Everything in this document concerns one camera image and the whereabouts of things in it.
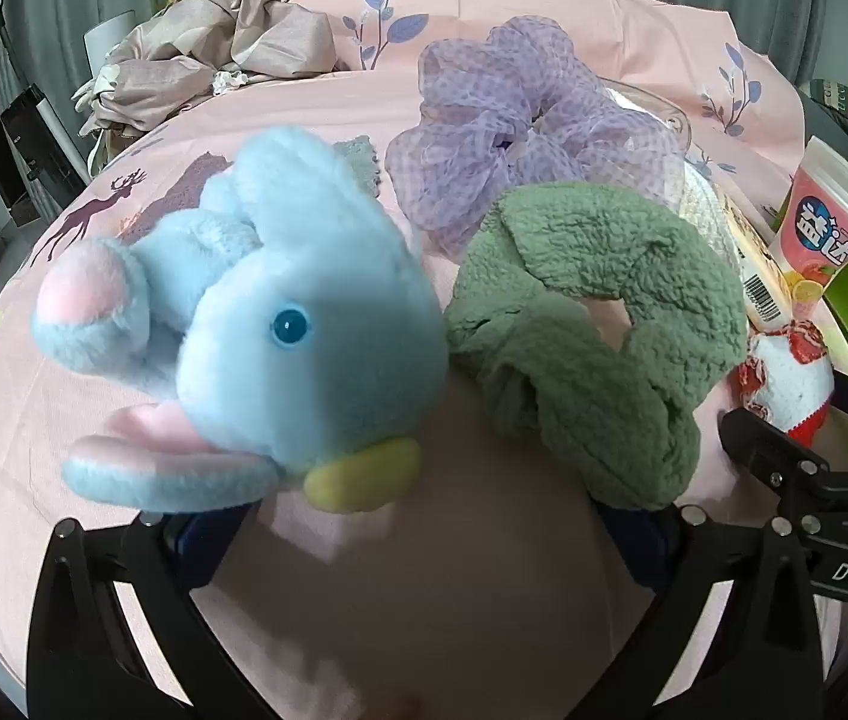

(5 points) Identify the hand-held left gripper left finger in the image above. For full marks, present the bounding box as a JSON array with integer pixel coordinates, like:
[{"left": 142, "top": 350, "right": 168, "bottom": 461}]
[{"left": 25, "top": 499, "right": 297, "bottom": 720}]

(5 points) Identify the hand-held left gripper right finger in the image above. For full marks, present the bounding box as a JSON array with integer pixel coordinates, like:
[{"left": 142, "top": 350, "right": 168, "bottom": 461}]
[{"left": 574, "top": 493, "right": 822, "bottom": 720}]

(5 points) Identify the red white knitted sock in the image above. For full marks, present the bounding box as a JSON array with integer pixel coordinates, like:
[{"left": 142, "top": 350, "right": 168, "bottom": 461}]
[{"left": 737, "top": 319, "right": 836, "bottom": 445}]

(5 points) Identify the cream tissue pack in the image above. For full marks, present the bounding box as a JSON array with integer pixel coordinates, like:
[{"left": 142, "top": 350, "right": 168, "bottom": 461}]
[{"left": 716, "top": 191, "right": 796, "bottom": 331}]

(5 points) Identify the green fleece scrunchie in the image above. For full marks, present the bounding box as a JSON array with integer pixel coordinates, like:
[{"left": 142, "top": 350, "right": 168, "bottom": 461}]
[{"left": 443, "top": 184, "right": 751, "bottom": 511}]

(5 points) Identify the blue plush elephant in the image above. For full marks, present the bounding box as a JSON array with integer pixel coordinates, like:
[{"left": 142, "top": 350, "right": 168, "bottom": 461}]
[{"left": 30, "top": 126, "right": 449, "bottom": 515}]

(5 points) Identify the purple mesh scrunchie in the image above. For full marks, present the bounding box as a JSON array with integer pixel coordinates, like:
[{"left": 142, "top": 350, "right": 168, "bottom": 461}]
[{"left": 385, "top": 15, "right": 687, "bottom": 256}]

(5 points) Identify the pink gum canister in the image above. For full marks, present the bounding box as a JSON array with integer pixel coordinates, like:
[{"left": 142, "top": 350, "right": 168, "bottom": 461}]
[{"left": 769, "top": 136, "right": 848, "bottom": 316}]

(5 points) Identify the cream knitted cloth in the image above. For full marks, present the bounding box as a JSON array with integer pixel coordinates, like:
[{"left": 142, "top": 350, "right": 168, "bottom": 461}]
[{"left": 675, "top": 169, "right": 740, "bottom": 263}]

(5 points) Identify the striped cushion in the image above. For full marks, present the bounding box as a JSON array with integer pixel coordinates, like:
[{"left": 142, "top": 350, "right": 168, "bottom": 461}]
[{"left": 799, "top": 79, "right": 848, "bottom": 140}]

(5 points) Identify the clear glass jar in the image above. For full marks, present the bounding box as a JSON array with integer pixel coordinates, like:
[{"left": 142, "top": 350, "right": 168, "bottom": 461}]
[{"left": 596, "top": 79, "right": 695, "bottom": 151}]

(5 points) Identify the small teal cloth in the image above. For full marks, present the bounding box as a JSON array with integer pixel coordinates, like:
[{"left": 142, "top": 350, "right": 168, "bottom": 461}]
[{"left": 334, "top": 133, "right": 381, "bottom": 200}]

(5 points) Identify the dark cabinet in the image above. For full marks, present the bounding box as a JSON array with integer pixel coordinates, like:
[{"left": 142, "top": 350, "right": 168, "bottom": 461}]
[{"left": 0, "top": 86, "right": 88, "bottom": 188}]

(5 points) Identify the crumpled beige cloth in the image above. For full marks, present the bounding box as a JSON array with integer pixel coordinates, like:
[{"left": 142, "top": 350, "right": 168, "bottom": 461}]
[{"left": 71, "top": 0, "right": 339, "bottom": 132}]

